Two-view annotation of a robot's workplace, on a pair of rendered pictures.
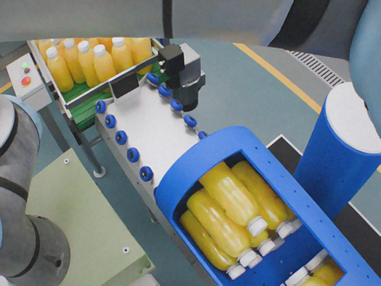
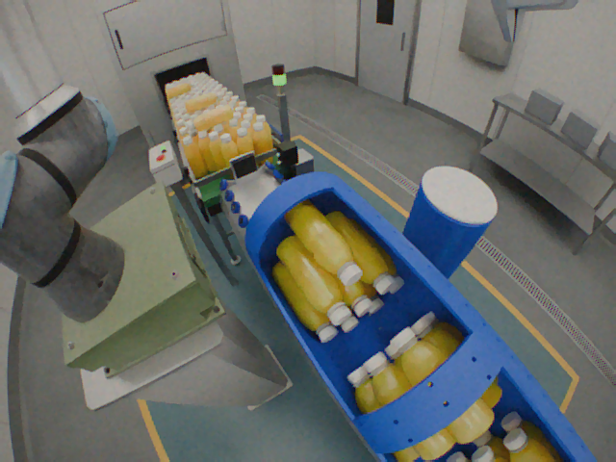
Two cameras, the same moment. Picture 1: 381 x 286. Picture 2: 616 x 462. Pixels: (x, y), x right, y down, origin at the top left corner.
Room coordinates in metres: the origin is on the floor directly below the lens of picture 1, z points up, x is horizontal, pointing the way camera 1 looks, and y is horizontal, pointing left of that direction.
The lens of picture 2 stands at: (0.01, -0.07, 1.53)
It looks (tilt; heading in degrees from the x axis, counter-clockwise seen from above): 51 degrees down; 3
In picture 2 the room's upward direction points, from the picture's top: 5 degrees counter-clockwise
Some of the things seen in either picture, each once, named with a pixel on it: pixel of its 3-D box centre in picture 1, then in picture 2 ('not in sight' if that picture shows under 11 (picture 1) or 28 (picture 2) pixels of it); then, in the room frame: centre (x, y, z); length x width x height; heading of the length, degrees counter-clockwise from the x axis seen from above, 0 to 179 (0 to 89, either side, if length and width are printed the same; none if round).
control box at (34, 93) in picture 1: (28, 83); (165, 163); (0.80, 0.55, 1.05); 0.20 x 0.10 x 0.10; 31
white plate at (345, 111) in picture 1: (364, 115); (460, 192); (0.56, -0.56, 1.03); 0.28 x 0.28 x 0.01
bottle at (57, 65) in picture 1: (59, 70); (194, 158); (0.89, 0.46, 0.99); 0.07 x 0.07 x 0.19
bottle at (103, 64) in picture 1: (105, 70); (231, 158); (0.86, 0.28, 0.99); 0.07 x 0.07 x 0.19
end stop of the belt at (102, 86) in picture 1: (116, 78); (241, 166); (0.84, 0.24, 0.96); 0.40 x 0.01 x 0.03; 121
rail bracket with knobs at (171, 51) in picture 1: (170, 61); (287, 155); (0.91, 0.05, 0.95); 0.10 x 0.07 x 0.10; 121
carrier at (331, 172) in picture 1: (327, 178); (422, 263); (0.56, -0.56, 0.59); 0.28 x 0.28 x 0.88
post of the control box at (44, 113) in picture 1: (73, 160); (208, 242); (0.80, 0.55, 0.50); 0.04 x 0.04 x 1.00; 31
